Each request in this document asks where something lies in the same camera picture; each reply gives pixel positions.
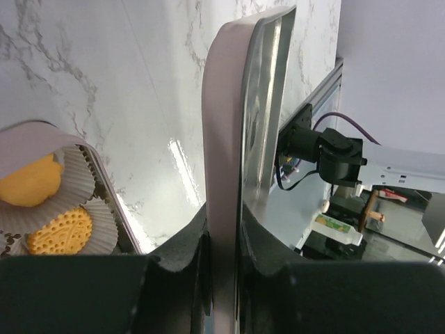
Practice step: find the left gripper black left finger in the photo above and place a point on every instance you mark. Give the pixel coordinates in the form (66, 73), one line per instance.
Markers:
(178, 273)

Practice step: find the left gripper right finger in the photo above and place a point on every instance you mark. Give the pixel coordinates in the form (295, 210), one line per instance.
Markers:
(267, 269)

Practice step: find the round dotted orange cookie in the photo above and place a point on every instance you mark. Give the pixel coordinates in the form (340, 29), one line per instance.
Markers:
(66, 234)

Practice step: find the square cookie tin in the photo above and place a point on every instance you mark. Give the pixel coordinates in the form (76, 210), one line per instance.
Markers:
(56, 197)

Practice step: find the square metal tin lid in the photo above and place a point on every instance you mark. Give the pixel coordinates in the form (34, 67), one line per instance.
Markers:
(242, 94)

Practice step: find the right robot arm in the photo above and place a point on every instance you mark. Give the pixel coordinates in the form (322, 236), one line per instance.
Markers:
(352, 162)

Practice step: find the plastic bottle green label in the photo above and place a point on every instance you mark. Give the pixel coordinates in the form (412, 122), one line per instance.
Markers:
(336, 230)

